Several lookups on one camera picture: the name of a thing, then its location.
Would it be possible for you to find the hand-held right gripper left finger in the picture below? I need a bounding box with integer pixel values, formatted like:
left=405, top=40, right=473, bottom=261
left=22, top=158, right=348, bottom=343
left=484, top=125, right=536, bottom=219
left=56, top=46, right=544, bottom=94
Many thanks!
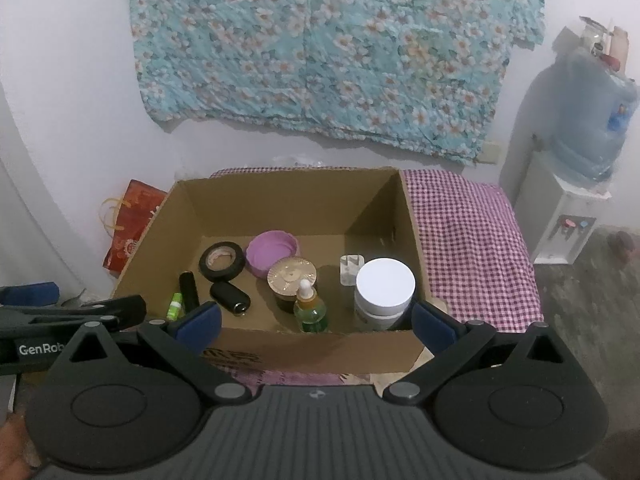
left=67, top=301, right=253, bottom=406

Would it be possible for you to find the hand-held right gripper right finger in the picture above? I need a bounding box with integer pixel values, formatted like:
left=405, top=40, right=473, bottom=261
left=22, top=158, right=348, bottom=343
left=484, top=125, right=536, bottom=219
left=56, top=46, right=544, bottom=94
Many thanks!
left=387, top=300, right=566, bottom=406

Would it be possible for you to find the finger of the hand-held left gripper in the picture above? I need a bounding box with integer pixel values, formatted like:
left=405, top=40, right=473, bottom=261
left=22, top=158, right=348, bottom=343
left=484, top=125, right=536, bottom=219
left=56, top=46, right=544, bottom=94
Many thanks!
left=0, top=296, right=147, bottom=335
left=0, top=282, right=61, bottom=307

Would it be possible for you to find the black key fob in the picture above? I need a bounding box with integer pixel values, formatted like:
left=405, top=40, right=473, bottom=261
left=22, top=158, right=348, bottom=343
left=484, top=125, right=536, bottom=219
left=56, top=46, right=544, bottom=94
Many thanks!
left=210, top=281, right=252, bottom=317

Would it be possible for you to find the black tape roll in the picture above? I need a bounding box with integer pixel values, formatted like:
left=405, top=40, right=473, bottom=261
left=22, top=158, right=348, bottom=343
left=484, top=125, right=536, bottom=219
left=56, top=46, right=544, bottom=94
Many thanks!
left=199, top=241, right=247, bottom=282

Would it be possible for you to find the white lid jar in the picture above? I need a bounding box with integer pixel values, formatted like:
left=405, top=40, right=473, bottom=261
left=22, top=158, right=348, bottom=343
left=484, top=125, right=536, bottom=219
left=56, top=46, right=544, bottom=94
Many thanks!
left=354, top=258, right=417, bottom=332

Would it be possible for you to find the small clear white box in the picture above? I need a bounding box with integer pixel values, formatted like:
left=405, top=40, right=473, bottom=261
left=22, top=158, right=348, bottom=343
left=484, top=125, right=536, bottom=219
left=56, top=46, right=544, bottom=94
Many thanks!
left=339, top=255, right=364, bottom=287

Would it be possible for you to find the purple round lid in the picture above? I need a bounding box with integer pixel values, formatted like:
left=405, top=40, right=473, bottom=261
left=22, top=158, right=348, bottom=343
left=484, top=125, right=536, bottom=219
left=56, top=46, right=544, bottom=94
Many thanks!
left=246, top=230, right=300, bottom=278

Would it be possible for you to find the gold lid jar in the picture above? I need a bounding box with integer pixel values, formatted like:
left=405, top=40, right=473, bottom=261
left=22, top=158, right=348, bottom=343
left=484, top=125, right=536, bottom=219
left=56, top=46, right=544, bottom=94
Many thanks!
left=267, top=256, right=318, bottom=315

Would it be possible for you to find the amber dropper bottle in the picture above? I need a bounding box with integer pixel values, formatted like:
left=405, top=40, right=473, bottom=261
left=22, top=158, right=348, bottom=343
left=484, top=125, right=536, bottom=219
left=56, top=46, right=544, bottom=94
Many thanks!
left=293, top=280, right=329, bottom=333

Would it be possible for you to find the brown cardboard box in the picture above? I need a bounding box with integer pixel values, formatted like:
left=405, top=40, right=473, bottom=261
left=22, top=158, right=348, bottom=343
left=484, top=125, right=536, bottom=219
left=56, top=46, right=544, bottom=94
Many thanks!
left=111, top=167, right=447, bottom=375

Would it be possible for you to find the black tube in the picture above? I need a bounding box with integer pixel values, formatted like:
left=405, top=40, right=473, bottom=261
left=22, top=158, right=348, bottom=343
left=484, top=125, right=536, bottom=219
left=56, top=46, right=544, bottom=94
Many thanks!
left=180, top=271, right=201, bottom=313

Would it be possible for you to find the purple checked tablecloth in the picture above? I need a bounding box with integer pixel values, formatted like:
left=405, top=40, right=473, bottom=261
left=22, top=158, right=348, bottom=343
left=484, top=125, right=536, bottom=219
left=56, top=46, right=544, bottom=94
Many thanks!
left=210, top=166, right=545, bottom=386

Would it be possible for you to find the red printed bag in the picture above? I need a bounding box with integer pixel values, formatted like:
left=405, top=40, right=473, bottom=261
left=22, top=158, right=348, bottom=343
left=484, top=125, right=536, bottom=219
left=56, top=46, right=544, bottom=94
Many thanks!
left=101, top=179, right=169, bottom=276

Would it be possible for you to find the brown floor object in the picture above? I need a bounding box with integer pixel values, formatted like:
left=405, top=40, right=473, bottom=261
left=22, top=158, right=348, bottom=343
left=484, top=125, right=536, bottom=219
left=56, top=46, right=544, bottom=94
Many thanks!
left=607, top=230, right=636, bottom=261

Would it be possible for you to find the blue water jug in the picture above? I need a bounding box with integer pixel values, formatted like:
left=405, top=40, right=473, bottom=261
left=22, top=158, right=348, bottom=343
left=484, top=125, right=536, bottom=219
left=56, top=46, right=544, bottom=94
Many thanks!
left=550, top=47, right=640, bottom=183

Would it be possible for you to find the small clear jar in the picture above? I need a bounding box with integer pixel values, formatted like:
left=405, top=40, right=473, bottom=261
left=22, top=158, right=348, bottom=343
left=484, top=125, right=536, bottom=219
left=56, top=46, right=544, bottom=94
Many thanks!
left=580, top=16, right=608, bottom=56

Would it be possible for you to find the small pink bottle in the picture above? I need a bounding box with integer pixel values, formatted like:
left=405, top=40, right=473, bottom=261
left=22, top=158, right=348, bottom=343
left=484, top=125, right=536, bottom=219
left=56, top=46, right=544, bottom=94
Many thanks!
left=611, top=26, right=630, bottom=68

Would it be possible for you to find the floral teal wall cloth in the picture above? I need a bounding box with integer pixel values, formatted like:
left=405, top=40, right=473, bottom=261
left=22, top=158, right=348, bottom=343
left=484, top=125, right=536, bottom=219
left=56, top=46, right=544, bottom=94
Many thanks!
left=129, top=0, right=547, bottom=163

